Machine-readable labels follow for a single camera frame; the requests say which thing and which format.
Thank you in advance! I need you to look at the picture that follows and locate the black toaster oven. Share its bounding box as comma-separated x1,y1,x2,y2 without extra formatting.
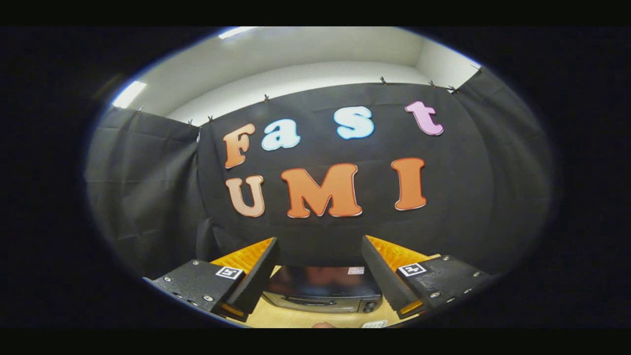
261,265,384,314

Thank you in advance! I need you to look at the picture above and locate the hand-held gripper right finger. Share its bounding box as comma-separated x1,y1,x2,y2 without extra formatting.
361,235,498,320

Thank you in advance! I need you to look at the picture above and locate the ceiling light panel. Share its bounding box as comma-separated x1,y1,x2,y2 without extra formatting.
218,27,257,40
112,80,147,109

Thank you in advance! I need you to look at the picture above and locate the row of small cloth clips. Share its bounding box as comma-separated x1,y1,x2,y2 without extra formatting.
137,64,481,126

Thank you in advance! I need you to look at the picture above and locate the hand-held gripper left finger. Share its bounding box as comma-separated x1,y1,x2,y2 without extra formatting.
143,237,280,323

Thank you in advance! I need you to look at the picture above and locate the black backdrop cloth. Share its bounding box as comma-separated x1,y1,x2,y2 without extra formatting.
85,64,555,282

